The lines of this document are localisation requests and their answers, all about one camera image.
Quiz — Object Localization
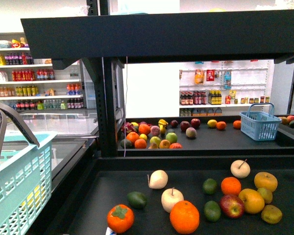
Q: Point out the yellow orange fruit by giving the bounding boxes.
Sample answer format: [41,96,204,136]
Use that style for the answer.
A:
[239,188,265,214]

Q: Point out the red apple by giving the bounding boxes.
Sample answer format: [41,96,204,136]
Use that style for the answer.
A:
[220,194,245,219]

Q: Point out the large bumpy orange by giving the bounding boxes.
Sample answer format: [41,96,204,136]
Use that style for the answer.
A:
[170,200,200,235]

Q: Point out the green lime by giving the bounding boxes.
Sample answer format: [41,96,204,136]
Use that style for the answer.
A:
[202,178,218,195]
[204,201,221,222]

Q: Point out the yellow lemon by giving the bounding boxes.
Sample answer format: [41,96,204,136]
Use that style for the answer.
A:
[20,186,46,210]

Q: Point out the brown kiwi upper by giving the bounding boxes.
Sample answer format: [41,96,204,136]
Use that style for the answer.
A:
[257,188,273,204]

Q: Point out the black upper shelf board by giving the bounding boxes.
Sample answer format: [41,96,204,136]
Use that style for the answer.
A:
[21,10,294,63]

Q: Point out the green lime lower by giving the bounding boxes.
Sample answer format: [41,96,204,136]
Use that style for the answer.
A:
[204,201,221,222]

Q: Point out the white pear centre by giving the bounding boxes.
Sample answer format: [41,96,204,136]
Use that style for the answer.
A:
[161,188,184,213]

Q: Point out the blue basket on far shelf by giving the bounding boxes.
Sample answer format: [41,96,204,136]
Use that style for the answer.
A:
[240,103,282,141]

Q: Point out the brown kiwi lower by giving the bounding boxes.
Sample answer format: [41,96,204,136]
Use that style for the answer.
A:
[261,205,283,224]

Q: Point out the white price tag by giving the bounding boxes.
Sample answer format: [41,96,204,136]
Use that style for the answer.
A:
[105,227,117,235]

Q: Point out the green lime upper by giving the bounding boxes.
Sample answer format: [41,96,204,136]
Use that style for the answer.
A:
[202,178,218,195]

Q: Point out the small orange back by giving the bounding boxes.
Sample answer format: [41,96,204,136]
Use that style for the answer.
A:
[220,177,242,196]

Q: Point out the black shelf upright post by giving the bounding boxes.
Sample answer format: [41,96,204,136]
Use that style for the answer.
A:
[84,0,124,158]

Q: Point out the white pear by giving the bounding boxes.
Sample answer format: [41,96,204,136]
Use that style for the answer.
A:
[161,188,184,213]
[230,159,251,179]
[147,170,169,189]

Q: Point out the orange persimmon with green calyx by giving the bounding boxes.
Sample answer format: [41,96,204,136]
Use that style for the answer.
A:
[106,204,135,234]

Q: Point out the yellow fruit far right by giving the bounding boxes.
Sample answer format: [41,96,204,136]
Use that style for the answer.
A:
[254,172,278,192]

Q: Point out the white pear left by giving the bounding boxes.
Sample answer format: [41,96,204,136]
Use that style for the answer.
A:
[147,170,169,189]

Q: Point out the light teal shopping basket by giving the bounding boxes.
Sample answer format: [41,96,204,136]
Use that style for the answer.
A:
[0,132,56,235]

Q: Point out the dark green avocado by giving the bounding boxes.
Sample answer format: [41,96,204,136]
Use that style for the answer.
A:
[127,191,147,209]

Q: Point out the white pear right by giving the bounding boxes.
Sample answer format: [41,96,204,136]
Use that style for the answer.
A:
[230,159,251,179]

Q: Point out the brown kiwi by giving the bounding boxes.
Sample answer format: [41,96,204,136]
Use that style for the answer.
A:
[261,205,283,224]
[257,188,273,204]

